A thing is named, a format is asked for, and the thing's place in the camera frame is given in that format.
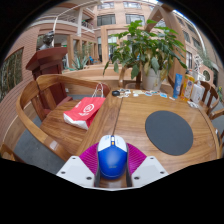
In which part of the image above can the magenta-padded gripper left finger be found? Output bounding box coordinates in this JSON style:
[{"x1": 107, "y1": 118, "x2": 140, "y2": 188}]
[{"x1": 56, "y1": 143, "x2": 101, "y2": 188}]

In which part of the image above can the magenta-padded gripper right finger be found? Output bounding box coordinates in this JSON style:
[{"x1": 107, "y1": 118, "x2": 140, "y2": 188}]
[{"x1": 125, "y1": 143, "x2": 170, "y2": 188}]

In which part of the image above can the blue and white computer mouse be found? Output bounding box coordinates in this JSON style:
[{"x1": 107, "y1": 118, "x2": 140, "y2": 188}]
[{"x1": 96, "y1": 134, "x2": 129, "y2": 180}]

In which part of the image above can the round dark grey mouse pad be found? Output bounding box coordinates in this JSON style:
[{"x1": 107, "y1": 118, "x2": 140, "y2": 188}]
[{"x1": 144, "y1": 110, "x2": 195, "y2": 157}]

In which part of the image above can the wooden armchair with red bag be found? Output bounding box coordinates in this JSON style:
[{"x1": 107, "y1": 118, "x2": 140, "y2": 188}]
[{"x1": 15, "y1": 73, "x2": 112, "y2": 163}]

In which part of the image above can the red paper shopping bag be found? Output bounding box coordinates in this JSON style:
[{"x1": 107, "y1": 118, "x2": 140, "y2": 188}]
[{"x1": 63, "y1": 83, "x2": 107, "y2": 131}]

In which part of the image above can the clear plastic tissue packet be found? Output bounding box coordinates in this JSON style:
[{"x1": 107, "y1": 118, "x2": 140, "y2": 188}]
[{"x1": 187, "y1": 100, "x2": 200, "y2": 109}]

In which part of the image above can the blue squeeze tube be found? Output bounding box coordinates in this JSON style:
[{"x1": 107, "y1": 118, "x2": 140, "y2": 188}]
[{"x1": 172, "y1": 73, "x2": 184, "y2": 100}]

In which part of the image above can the wooden chair behind plant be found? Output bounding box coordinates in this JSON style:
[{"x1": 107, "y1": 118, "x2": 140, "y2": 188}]
[{"x1": 118, "y1": 65, "x2": 143, "y2": 89}]

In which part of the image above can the empty wooden armchair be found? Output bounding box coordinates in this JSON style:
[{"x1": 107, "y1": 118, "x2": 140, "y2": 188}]
[{"x1": 199, "y1": 80, "x2": 221, "y2": 114}]

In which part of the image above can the dark red wooden lectern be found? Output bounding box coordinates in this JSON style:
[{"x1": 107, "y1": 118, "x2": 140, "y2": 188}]
[{"x1": 25, "y1": 46, "x2": 74, "y2": 121}]

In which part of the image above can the spiky green agave plant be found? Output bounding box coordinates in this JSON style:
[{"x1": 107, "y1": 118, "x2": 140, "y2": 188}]
[{"x1": 66, "y1": 54, "x2": 89, "y2": 71}]

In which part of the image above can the white outdoor sculpture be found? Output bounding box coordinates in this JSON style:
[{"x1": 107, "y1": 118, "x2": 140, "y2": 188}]
[{"x1": 194, "y1": 54, "x2": 205, "y2": 73}]

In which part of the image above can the leafy plant in white pot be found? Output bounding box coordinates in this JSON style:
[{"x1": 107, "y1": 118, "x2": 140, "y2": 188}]
[{"x1": 102, "y1": 19, "x2": 188, "y2": 92}]

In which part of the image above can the dark bust statue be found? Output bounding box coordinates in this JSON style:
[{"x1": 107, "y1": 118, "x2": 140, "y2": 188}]
[{"x1": 39, "y1": 30, "x2": 56, "y2": 51}]

